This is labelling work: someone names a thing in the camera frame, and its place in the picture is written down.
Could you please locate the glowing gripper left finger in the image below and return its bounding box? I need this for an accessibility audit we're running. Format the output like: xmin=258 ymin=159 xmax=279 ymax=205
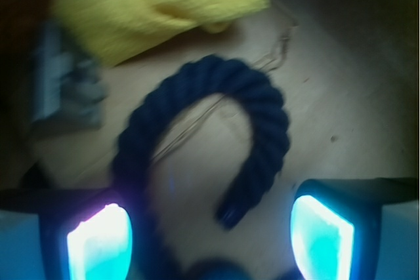
xmin=1 ymin=189 xmax=133 ymax=279

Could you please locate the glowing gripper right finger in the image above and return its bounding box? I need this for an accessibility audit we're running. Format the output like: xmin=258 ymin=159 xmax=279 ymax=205
xmin=290 ymin=178 xmax=419 ymax=279

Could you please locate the yellow microfiber cloth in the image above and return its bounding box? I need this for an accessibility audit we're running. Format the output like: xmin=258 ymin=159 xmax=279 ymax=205
xmin=51 ymin=0 xmax=270 ymax=66

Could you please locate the dark blue twisted rope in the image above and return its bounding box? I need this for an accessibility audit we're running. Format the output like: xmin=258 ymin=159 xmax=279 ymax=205
xmin=110 ymin=54 xmax=291 ymax=280

